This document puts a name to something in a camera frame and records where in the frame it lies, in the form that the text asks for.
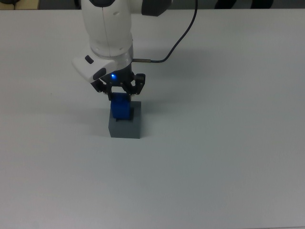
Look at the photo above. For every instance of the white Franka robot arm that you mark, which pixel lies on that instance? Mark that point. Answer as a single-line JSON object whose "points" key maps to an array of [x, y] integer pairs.
{"points": [[107, 28]]}

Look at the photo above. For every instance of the blue block with knob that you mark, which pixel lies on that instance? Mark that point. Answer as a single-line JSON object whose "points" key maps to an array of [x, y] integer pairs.
{"points": [[120, 107]]}

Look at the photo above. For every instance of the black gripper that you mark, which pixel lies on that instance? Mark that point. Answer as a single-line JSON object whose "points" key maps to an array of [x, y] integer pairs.
{"points": [[120, 77]]}

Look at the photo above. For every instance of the grey hollow cuboid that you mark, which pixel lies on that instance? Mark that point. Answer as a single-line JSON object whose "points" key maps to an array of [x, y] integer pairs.
{"points": [[126, 128]]}

